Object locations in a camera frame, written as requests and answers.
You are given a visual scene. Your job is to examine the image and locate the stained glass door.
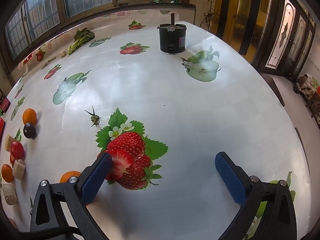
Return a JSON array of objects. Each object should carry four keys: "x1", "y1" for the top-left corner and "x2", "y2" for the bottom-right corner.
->
[{"x1": 257, "y1": 0, "x2": 317, "y2": 80}]

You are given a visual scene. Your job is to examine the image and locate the red tomato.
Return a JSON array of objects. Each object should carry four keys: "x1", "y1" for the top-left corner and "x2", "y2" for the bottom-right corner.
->
[{"x1": 10, "y1": 141, "x2": 25, "y2": 160}]

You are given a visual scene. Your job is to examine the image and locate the orange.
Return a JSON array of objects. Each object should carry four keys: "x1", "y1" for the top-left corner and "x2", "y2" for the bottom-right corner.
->
[
  {"x1": 22, "y1": 108, "x2": 37, "y2": 125},
  {"x1": 1, "y1": 164, "x2": 14, "y2": 183},
  {"x1": 59, "y1": 170, "x2": 82, "y2": 183}
]

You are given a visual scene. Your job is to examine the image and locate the metal-framed window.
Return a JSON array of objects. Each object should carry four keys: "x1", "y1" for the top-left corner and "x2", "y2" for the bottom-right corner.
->
[{"x1": 5, "y1": 0, "x2": 185, "y2": 70}]

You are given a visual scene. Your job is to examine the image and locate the large rough cork piece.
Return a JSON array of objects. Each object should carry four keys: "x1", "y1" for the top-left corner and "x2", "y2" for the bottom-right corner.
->
[{"x1": 1, "y1": 183, "x2": 18, "y2": 205}]

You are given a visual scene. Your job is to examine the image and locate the floral cushioned chair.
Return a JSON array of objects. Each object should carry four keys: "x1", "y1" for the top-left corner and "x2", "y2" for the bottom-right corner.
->
[{"x1": 294, "y1": 74, "x2": 320, "y2": 125}]

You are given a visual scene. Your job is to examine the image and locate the green leafy vegetable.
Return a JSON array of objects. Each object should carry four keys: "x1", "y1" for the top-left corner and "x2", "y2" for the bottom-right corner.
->
[{"x1": 67, "y1": 28, "x2": 95, "y2": 55}]

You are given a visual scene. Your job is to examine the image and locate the hanging black cable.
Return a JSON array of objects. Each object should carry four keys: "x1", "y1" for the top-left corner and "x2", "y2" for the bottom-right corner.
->
[{"x1": 200, "y1": 0, "x2": 215, "y2": 30}]

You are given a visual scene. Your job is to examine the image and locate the green fruit calyx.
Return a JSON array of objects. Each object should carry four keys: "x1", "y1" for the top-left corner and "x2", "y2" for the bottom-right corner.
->
[{"x1": 84, "y1": 105, "x2": 102, "y2": 127}]

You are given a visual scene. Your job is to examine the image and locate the dark wooden chair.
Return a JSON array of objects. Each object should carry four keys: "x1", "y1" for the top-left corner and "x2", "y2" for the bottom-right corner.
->
[{"x1": 260, "y1": 72, "x2": 285, "y2": 107}]

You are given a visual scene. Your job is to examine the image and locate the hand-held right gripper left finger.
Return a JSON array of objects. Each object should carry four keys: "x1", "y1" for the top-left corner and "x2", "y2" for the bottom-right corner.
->
[{"x1": 29, "y1": 152, "x2": 113, "y2": 240}]

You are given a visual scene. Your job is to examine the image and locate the beige cork piece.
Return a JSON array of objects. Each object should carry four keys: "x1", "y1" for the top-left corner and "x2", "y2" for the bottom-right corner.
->
[
  {"x1": 5, "y1": 134, "x2": 17, "y2": 152},
  {"x1": 12, "y1": 160, "x2": 26, "y2": 180}
]

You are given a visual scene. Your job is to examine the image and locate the dark purple plum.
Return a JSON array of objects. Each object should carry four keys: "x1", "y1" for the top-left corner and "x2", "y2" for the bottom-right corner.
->
[{"x1": 23, "y1": 123, "x2": 37, "y2": 139}]

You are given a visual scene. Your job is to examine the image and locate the golden striped door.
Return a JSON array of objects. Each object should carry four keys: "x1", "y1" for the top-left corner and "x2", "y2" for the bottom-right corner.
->
[{"x1": 217, "y1": 0, "x2": 275, "y2": 53}]

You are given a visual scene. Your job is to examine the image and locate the red and black box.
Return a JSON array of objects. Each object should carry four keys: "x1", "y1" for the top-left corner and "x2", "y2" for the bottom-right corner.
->
[{"x1": 0, "y1": 90, "x2": 10, "y2": 113}]

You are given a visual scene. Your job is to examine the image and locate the fruit-print tablecloth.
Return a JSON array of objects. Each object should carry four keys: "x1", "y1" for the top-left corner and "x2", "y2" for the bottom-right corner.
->
[{"x1": 0, "y1": 9, "x2": 312, "y2": 240}]

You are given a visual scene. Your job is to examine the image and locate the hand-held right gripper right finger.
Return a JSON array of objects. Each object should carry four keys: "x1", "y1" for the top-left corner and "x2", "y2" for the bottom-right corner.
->
[{"x1": 214, "y1": 151, "x2": 298, "y2": 240}]

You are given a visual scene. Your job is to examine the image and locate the small black cup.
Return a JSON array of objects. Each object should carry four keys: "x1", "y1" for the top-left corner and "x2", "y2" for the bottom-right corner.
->
[{"x1": 157, "y1": 14, "x2": 187, "y2": 54}]

